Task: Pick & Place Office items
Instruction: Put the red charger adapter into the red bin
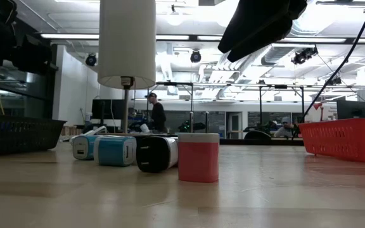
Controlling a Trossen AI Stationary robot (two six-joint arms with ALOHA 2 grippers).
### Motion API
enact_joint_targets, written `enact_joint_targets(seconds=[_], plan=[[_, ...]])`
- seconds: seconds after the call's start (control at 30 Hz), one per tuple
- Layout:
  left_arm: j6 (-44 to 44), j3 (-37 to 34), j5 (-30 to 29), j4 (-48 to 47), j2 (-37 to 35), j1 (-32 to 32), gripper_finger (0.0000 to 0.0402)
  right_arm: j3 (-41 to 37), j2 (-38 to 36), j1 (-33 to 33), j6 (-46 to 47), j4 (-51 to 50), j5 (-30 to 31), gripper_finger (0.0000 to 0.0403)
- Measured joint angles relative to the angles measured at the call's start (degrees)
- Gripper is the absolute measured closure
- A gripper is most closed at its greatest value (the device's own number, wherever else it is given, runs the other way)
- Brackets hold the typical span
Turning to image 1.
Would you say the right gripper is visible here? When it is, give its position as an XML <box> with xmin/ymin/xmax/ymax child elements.
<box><xmin>217</xmin><ymin>0</ymin><xmax>309</xmax><ymax>63</ymax></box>

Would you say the teal USB wall charger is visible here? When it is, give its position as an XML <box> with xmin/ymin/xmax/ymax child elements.
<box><xmin>72</xmin><ymin>135</ymin><xmax>99</xmax><ymax>161</ymax></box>
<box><xmin>93</xmin><ymin>135</ymin><xmax>138</xmax><ymax>167</ymax></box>

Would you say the pink and white USB charger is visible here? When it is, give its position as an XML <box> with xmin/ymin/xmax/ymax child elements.
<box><xmin>177</xmin><ymin>111</ymin><xmax>221</xmax><ymax>184</ymax></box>

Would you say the white charger with black face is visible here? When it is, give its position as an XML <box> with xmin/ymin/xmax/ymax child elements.
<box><xmin>136</xmin><ymin>136</ymin><xmax>179</xmax><ymax>174</ymax></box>

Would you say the long fluorescent ceiling light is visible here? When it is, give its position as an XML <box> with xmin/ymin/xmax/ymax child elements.
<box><xmin>39</xmin><ymin>32</ymin><xmax>100</xmax><ymax>40</ymax></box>

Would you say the black ceiling spotlight cluster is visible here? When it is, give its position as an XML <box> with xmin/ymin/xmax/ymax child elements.
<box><xmin>291</xmin><ymin>46</ymin><xmax>319</xmax><ymax>66</ymax></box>

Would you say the black plastic basket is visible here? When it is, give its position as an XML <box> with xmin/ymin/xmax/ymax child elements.
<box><xmin>0</xmin><ymin>113</ymin><xmax>67</xmax><ymax>156</ymax></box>

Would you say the wooden crate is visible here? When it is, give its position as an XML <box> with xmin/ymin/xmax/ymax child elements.
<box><xmin>60</xmin><ymin>125</ymin><xmax>79</xmax><ymax>136</ymax></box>

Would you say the black computer monitor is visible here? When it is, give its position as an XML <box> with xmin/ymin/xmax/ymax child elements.
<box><xmin>336</xmin><ymin>100</ymin><xmax>365</xmax><ymax>120</ymax></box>
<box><xmin>91</xmin><ymin>98</ymin><xmax>125</xmax><ymax>120</ymax></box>

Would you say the white shade table lamp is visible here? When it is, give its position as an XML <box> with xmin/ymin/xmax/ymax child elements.
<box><xmin>97</xmin><ymin>0</ymin><xmax>170</xmax><ymax>137</ymax></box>

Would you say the red desk lamp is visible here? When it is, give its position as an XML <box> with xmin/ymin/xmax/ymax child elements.
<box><xmin>311</xmin><ymin>101</ymin><xmax>326</xmax><ymax>122</ymax></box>

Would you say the person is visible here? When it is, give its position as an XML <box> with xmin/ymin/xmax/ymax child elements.
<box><xmin>273</xmin><ymin>116</ymin><xmax>299</xmax><ymax>139</ymax></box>
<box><xmin>144</xmin><ymin>92</ymin><xmax>167</xmax><ymax>134</ymax></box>

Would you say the dark domed object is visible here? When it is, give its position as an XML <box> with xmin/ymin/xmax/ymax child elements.
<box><xmin>244</xmin><ymin>130</ymin><xmax>272</xmax><ymax>140</ymax></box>

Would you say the background robot with green lights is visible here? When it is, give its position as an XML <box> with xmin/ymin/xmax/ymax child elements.
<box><xmin>178</xmin><ymin>120</ymin><xmax>207</xmax><ymax>134</ymax></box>

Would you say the red plastic basket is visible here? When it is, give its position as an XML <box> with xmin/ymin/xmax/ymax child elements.
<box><xmin>297</xmin><ymin>118</ymin><xmax>365</xmax><ymax>163</ymax></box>

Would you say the black gantry frame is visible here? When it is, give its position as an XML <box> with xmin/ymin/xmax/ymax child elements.
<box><xmin>146</xmin><ymin>81</ymin><xmax>306</xmax><ymax>140</ymax></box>

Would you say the right arm black supply cable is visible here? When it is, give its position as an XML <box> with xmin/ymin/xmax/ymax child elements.
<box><xmin>291</xmin><ymin>0</ymin><xmax>365</xmax><ymax>141</ymax></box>

